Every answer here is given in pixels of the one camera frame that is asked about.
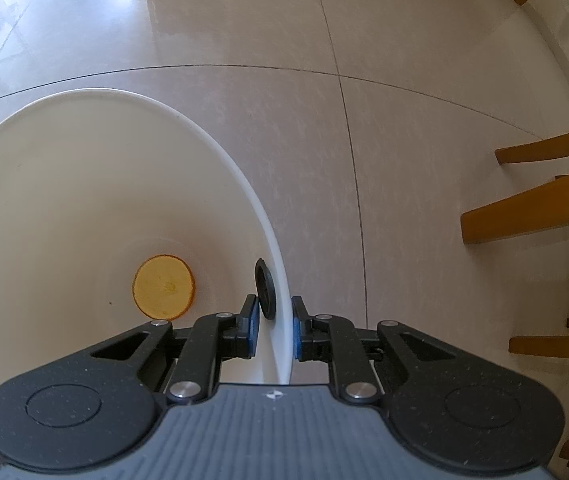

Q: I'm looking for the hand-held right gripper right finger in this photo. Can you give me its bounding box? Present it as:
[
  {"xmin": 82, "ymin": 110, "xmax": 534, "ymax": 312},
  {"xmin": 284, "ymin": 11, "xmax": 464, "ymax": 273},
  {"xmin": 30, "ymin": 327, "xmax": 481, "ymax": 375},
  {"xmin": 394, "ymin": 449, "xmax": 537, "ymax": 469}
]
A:
[{"xmin": 291, "ymin": 295, "xmax": 458, "ymax": 405}]

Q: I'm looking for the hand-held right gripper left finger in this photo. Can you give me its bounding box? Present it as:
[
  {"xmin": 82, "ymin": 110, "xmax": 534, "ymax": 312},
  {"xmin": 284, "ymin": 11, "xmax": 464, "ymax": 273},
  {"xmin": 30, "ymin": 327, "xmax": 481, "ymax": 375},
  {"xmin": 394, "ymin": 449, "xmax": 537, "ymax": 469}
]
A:
[{"xmin": 89, "ymin": 294, "xmax": 260, "ymax": 405}]

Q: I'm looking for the white plastic bucket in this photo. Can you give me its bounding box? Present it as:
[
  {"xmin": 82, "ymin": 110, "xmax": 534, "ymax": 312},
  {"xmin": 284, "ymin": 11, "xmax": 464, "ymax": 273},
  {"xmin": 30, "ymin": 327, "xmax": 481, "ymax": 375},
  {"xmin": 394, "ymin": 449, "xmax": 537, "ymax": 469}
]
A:
[{"xmin": 0, "ymin": 88, "xmax": 293, "ymax": 453}]

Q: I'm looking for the orange round disc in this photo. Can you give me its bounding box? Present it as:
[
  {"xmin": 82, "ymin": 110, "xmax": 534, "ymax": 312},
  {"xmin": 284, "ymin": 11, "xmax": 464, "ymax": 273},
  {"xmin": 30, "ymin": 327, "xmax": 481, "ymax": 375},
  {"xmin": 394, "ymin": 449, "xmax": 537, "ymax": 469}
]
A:
[{"xmin": 131, "ymin": 255, "xmax": 197, "ymax": 322}]

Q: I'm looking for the wooden chair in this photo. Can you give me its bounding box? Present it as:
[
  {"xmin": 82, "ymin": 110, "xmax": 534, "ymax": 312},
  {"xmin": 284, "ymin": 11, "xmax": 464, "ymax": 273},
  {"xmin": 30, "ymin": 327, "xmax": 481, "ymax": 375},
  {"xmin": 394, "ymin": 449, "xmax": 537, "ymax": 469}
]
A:
[{"xmin": 460, "ymin": 122, "xmax": 569, "ymax": 480}]

